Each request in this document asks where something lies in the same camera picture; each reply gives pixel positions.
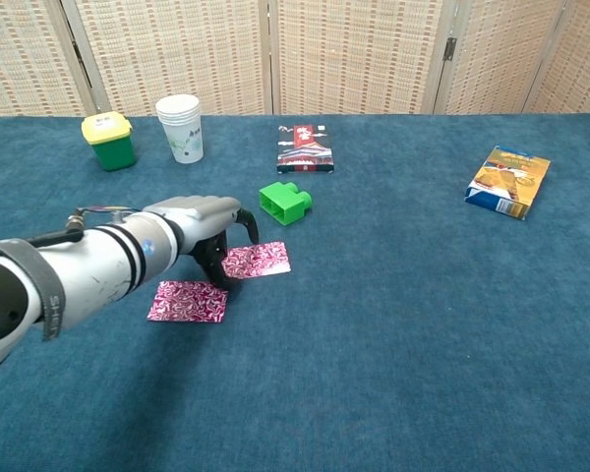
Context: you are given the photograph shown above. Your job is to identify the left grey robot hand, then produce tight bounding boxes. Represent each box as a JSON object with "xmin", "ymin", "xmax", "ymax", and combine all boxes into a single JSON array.
[{"xmin": 142, "ymin": 195, "xmax": 261, "ymax": 290}]

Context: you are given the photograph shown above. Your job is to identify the pink patterned packet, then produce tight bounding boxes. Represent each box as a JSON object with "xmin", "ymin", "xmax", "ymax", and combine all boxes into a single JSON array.
[
  {"xmin": 220, "ymin": 240, "xmax": 293, "ymax": 281},
  {"xmin": 147, "ymin": 279, "xmax": 229, "ymax": 325}
]

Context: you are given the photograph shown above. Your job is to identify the white paper cups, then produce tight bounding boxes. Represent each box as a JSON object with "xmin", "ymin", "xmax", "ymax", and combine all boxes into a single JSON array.
[{"xmin": 155, "ymin": 94, "xmax": 206, "ymax": 165}]

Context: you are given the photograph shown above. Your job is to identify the green toy brick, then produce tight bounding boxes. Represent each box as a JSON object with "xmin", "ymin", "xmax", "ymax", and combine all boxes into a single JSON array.
[{"xmin": 258, "ymin": 181, "xmax": 314, "ymax": 228}]

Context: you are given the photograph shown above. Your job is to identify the green bin with yellow lid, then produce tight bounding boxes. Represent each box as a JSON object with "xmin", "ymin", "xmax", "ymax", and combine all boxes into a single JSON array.
[{"xmin": 81, "ymin": 111, "xmax": 139, "ymax": 172}]

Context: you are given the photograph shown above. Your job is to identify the red dark snack box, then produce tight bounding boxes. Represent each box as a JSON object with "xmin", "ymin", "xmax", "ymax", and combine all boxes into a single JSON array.
[{"xmin": 276, "ymin": 124, "xmax": 336, "ymax": 175}]

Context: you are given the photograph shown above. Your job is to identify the woven folding screen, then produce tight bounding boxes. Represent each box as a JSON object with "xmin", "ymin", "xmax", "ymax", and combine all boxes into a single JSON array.
[{"xmin": 0, "ymin": 0, "xmax": 590, "ymax": 119}]

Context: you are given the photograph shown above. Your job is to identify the blue felt table cloth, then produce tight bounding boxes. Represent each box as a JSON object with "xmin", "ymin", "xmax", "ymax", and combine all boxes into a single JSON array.
[{"xmin": 0, "ymin": 113, "xmax": 590, "ymax": 472}]

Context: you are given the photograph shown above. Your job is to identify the orange snack box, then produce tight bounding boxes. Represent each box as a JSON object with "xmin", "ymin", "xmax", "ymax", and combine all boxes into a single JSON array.
[{"xmin": 463, "ymin": 145, "xmax": 552, "ymax": 221}]

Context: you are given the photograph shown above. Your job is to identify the left arm wrist cable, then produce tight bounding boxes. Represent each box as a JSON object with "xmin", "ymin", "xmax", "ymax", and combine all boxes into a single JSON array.
[{"xmin": 27, "ymin": 205, "xmax": 142, "ymax": 247}]

